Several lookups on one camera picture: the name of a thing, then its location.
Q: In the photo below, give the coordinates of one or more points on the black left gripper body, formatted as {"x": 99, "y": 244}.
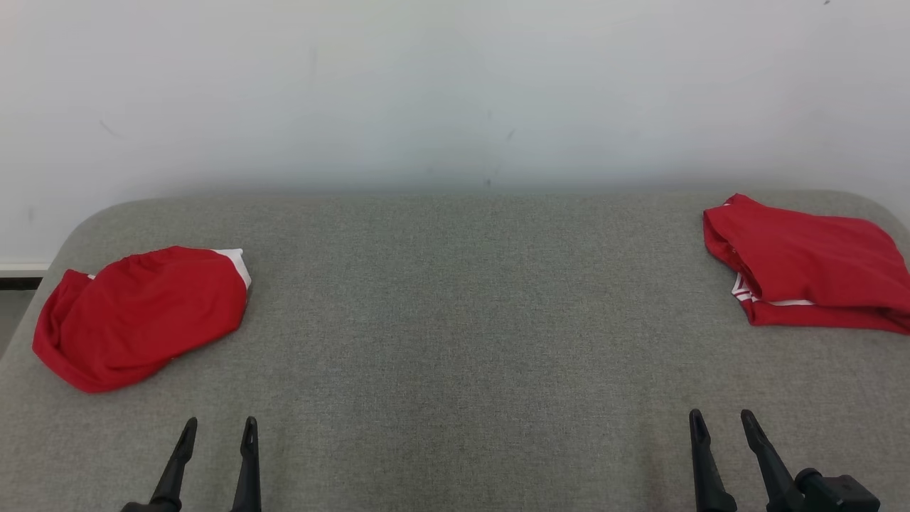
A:
{"x": 153, "y": 507}

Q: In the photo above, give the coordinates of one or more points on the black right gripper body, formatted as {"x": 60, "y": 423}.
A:
{"x": 842, "y": 496}

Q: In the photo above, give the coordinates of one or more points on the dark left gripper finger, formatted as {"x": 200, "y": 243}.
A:
{"x": 249, "y": 476}
{"x": 179, "y": 462}

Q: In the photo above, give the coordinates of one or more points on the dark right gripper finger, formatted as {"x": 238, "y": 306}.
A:
{"x": 707, "y": 476}
{"x": 775, "y": 483}

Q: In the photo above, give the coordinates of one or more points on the red white basketball shorts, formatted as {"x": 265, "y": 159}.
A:
{"x": 142, "y": 313}

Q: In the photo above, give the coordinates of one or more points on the red basketball jersey number 23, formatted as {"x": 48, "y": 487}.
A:
{"x": 810, "y": 256}

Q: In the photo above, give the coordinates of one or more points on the white skirting board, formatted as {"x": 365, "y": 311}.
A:
{"x": 21, "y": 269}

